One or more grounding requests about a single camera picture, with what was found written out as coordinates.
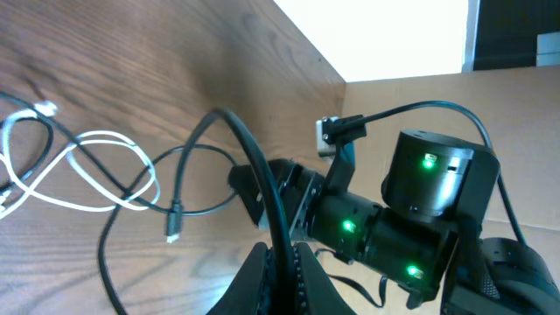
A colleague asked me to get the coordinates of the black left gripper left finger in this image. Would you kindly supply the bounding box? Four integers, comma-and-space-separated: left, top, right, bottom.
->
207, 242, 276, 315

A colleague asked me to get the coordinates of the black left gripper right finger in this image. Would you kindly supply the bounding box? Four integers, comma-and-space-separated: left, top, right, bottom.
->
293, 242, 354, 315

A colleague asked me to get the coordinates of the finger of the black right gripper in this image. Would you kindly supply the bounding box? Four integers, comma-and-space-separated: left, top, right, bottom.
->
227, 159, 289, 226

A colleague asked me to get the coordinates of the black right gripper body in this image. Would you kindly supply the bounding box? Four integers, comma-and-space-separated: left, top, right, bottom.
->
269, 159, 325, 241

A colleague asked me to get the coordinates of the black USB cable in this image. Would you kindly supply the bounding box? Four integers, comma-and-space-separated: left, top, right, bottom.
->
0, 89, 298, 315

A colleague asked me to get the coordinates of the white USB cable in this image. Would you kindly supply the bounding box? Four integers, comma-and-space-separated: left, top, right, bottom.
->
0, 100, 161, 220

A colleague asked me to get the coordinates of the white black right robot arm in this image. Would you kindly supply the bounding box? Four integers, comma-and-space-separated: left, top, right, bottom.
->
214, 128, 559, 314

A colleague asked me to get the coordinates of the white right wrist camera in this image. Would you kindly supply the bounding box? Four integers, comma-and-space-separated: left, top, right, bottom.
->
315, 116, 355, 165

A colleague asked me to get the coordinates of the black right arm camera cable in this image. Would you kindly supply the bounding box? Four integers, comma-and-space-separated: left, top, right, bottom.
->
323, 100, 529, 246

